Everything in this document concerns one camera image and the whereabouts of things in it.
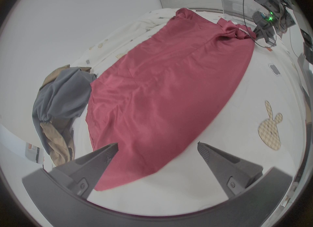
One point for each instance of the pile of clothes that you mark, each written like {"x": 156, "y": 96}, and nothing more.
{"x": 61, "y": 91}

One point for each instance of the white printed quilt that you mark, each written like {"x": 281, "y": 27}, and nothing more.
{"x": 154, "y": 20}

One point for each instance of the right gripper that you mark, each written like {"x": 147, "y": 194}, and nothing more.
{"x": 259, "y": 18}

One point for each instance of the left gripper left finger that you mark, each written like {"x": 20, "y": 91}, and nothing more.
{"x": 95, "y": 166}

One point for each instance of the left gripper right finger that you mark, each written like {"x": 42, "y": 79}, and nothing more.
{"x": 222, "y": 167}

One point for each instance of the dark red garment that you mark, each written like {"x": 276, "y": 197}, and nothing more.
{"x": 159, "y": 86}

